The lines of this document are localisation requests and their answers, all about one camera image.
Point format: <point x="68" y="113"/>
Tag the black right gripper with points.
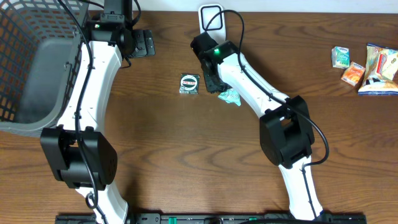
<point x="210" y="86"/>

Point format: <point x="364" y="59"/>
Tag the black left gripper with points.
<point x="144" y="43"/>

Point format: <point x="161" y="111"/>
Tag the round label dark packet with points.
<point x="189" y="84"/>

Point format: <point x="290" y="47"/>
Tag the teal snack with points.
<point x="230" y="96"/>

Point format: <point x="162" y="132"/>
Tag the green tissue pack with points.
<point x="340" y="57"/>

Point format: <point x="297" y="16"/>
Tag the orange small packet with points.
<point x="353" y="73"/>

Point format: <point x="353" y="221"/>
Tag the yellow snack bag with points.
<point x="381" y="67"/>

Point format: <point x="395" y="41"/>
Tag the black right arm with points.
<point x="285" y="136"/>

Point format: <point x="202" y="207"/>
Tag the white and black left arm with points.
<point x="77" y="150"/>

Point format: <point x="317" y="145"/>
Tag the white barcode scanner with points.
<point x="217" y="28"/>

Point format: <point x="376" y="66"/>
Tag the dark mesh plastic basket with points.
<point x="40" y="59"/>

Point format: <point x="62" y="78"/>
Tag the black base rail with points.
<point x="283" y="218"/>

